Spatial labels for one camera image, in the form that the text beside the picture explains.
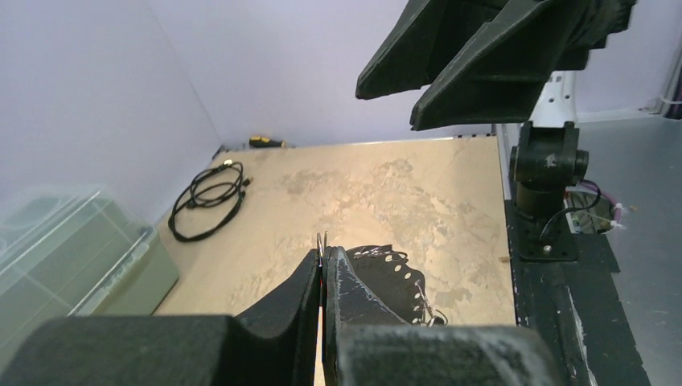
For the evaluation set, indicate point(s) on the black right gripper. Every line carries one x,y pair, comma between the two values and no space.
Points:
498,75

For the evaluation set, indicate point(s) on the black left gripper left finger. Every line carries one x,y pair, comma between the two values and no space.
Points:
273,342

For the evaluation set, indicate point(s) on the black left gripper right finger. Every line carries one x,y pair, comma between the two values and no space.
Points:
436,355

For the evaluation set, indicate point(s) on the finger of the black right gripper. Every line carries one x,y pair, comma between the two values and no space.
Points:
425,38

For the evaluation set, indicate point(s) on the large metal keyring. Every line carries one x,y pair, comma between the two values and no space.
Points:
372,284

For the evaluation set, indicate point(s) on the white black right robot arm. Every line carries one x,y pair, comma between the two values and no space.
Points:
545,161

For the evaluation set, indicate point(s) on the green plastic storage box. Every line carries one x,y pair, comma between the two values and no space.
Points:
75,251

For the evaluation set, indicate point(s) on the yellow black screwdriver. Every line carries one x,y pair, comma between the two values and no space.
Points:
259,142

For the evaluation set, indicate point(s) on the black metal base rail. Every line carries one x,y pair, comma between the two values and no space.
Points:
575,308

